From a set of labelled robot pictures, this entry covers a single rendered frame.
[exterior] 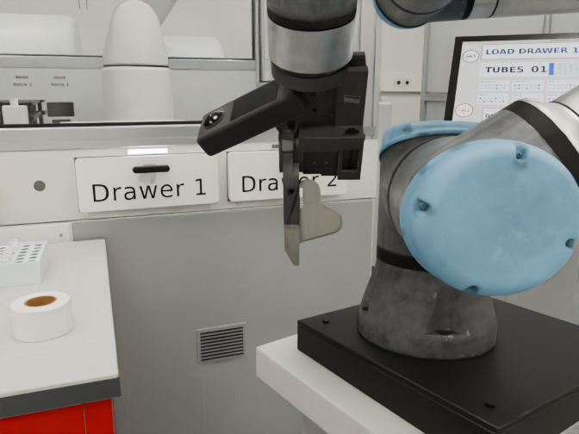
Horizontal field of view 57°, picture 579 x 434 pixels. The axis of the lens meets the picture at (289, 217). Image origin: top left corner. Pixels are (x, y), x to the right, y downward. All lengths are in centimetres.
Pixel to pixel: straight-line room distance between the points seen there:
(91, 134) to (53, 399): 64
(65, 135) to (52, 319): 52
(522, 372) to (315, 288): 85
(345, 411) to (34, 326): 39
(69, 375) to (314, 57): 42
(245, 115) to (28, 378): 37
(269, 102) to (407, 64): 441
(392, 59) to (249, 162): 371
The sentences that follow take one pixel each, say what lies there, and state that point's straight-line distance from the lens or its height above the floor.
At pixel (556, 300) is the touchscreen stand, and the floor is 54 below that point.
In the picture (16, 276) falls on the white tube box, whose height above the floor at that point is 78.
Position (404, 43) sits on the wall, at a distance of 488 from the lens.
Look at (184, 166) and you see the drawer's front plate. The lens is 117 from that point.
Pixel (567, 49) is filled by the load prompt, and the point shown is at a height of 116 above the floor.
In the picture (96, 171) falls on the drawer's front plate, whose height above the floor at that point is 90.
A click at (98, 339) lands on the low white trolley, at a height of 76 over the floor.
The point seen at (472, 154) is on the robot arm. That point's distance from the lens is 39.
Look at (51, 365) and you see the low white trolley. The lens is 68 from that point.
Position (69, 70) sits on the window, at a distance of 118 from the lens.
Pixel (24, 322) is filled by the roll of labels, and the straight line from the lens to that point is 74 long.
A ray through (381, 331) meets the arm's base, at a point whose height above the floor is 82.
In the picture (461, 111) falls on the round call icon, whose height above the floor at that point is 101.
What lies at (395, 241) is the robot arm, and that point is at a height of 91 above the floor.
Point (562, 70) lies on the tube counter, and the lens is 145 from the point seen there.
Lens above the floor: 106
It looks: 13 degrees down
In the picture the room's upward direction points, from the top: straight up
